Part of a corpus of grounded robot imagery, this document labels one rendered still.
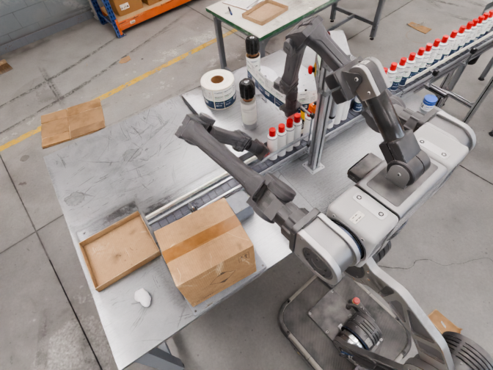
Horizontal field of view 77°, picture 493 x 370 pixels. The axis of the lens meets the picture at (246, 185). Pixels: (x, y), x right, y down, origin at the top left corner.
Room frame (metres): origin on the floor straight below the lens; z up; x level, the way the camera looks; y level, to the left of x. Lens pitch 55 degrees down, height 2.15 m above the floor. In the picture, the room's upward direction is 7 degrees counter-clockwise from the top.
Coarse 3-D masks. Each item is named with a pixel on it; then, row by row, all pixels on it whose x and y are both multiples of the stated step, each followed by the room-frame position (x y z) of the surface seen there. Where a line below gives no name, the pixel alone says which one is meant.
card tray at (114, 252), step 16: (112, 224) 0.78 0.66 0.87; (128, 224) 0.79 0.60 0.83; (144, 224) 0.78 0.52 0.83; (96, 240) 0.72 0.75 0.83; (112, 240) 0.71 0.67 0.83; (128, 240) 0.70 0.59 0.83; (144, 240) 0.69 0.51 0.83; (96, 256) 0.63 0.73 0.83; (112, 256) 0.62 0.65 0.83; (128, 256) 0.61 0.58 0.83; (144, 256) 0.61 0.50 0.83; (96, 272) 0.56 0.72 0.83; (112, 272) 0.55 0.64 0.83; (128, 272) 0.53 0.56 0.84; (96, 288) 0.47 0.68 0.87
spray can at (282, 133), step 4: (280, 124) 1.09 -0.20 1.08; (284, 124) 1.09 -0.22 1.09; (280, 128) 1.07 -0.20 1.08; (284, 128) 1.07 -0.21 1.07; (280, 132) 1.07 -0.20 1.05; (284, 132) 1.07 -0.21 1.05; (280, 136) 1.06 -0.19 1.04; (284, 136) 1.06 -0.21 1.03; (280, 140) 1.06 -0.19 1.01; (284, 140) 1.06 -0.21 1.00; (280, 144) 1.06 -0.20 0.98; (284, 144) 1.06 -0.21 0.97; (280, 152) 1.06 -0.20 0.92; (284, 152) 1.06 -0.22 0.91; (280, 156) 1.06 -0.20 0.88
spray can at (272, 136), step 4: (272, 128) 1.07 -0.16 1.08; (272, 132) 1.05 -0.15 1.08; (268, 136) 1.06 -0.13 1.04; (272, 136) 1.05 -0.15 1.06; (276, 136) 1.06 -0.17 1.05; (268, 140) 1.05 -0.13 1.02; (272, 140) 1.04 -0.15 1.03; (276, 140) 1.05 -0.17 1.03; (268, 144) 1.05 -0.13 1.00; (272, 144) 1.04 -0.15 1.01; (276, 144) 1.05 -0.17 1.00; (272, 148) 1.04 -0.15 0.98; (276, 148) 1.05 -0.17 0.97; (272, 152) 1.04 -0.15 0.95; (272, 156) 1.04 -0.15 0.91; (276, 156) 1.05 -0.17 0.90; (272, 160) 1.04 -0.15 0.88
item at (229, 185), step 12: (348, 120) 1.27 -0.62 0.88; (300, 144) 1.13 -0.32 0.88; (252, 168) 1.00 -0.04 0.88; (264, 168) 1.00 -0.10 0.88; (216, 192) 0.88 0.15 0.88; (192, 204) 0.83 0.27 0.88; (204, 204) 0.82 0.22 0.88; (156, 216) 0.79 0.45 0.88; (168, 216) 0.78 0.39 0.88; (180, 216) 0.77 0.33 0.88; (156, 228) 0.72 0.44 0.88
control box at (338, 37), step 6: (342, 30) 1.17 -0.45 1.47; (336, 36) 1.13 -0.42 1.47; (342, 36) 1.13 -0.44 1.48; (336, 42) 1.09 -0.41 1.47; (342, 42) 1.09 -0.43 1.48; (342, 48) 1.05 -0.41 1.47; (348, 48) 1.04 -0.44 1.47; (348, 54) 1.01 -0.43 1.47; (318, 66) 1.08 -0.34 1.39; (318, 84) 1.03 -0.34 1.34; (318, 90) 1.02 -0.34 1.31
